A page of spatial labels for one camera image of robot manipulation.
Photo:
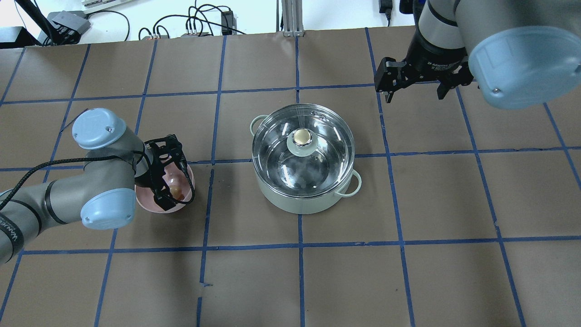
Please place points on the aluminium frame post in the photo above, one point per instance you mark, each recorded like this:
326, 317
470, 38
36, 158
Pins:
291, 18

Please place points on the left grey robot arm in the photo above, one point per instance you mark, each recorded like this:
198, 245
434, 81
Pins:
120, 170

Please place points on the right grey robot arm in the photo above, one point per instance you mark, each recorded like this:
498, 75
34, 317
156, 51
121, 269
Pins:
520, 52

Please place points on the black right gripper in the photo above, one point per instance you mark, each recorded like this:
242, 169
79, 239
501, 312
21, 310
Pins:
436, 61

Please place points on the pink ceramic bowl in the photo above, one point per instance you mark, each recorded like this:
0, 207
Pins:
173, 175

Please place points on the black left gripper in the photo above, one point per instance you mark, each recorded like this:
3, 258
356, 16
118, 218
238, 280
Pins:
144, 178

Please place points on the glass pot lid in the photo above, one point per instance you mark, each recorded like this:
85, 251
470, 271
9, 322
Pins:
302, 151

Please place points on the grey box on stand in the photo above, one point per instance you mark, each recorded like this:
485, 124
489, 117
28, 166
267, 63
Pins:
69, 26

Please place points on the brown egg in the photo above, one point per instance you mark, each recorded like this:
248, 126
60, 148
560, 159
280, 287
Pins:
176, 191

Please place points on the black power adapter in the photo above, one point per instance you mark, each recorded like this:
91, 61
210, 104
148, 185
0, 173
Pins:
228, 22

